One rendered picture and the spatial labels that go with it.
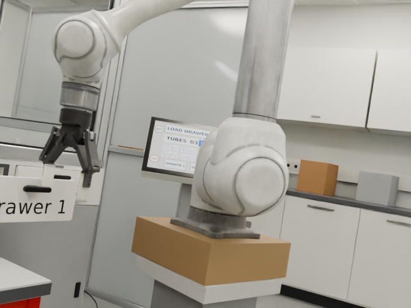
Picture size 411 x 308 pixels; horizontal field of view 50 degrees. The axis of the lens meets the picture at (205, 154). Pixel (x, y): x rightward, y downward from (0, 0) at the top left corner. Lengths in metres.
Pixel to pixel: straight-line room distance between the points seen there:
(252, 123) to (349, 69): 3.37
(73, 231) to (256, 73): 1.04
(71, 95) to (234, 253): 0.54
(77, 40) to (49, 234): 0.94
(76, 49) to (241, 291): 0.67
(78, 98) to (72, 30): 0.22
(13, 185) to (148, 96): 1.99
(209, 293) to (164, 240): 0.19
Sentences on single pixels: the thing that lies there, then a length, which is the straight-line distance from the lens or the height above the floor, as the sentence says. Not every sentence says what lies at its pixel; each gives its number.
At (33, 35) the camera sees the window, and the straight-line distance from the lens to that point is 1.60.
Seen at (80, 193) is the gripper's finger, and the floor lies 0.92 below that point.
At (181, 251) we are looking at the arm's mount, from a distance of 1.09.
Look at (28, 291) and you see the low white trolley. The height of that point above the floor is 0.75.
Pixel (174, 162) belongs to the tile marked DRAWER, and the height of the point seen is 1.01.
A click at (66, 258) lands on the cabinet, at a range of 1.77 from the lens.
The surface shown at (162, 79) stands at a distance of 3.01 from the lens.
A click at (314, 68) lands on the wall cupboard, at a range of 4.34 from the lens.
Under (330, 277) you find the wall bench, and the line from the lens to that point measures 3.86.
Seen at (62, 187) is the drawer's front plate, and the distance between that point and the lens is 1.24.
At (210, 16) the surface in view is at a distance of 2.96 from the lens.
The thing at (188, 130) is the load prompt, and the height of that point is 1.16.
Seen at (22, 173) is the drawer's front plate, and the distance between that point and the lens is 1.55.
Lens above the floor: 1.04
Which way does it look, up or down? 1 degrees up
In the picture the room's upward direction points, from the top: 9 degrees clockwise
